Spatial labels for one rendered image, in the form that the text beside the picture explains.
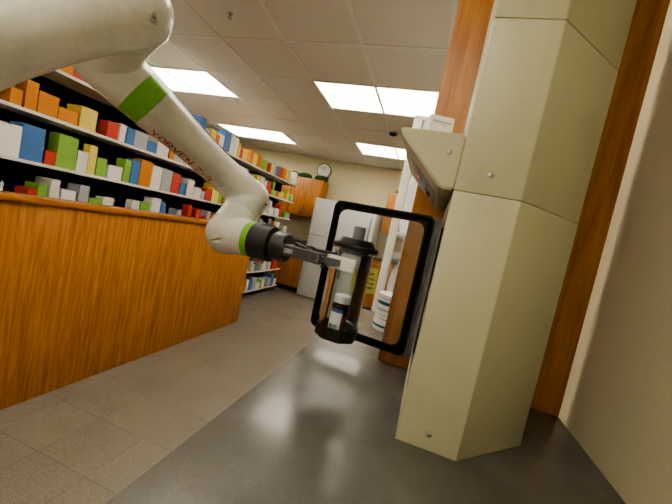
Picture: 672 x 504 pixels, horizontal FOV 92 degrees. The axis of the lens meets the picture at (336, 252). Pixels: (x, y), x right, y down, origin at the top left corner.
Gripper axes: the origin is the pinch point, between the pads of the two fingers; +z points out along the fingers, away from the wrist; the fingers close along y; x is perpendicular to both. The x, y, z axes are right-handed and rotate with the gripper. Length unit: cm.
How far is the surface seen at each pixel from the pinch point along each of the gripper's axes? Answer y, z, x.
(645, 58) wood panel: 23, 56, -64
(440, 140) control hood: -14.1, 14.3, -26.7
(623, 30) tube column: -1, 42, -55
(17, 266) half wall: 39, -176, 45
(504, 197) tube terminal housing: -14.1, 26.8, -18.6
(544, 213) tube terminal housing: -8.8, 34.8, -17.9
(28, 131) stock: 65, -227, -26
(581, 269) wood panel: 23, 55, -10
